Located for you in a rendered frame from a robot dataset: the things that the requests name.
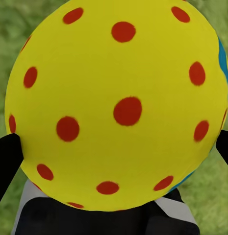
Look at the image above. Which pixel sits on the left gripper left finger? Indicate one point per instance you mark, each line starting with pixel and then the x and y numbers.
pixel 11 157

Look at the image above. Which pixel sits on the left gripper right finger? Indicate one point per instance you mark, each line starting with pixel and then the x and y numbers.
pixel 222 145

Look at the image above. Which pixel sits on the easter egg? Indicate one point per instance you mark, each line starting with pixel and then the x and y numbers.
pixel 117 102

